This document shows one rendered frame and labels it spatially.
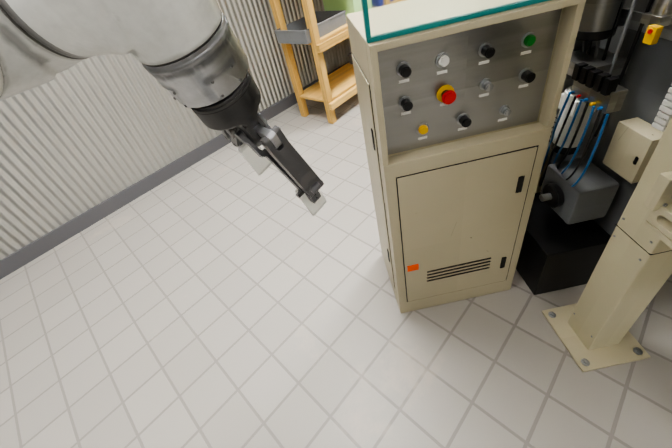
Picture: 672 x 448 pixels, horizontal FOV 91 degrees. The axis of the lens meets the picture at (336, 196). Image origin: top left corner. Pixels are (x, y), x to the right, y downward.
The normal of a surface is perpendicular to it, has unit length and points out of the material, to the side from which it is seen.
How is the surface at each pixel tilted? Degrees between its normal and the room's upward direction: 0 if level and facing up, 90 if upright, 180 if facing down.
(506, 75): 90
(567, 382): 0
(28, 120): 90
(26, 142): 90
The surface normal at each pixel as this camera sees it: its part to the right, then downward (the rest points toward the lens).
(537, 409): -0.18, -0.75
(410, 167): 0.12, 0.62
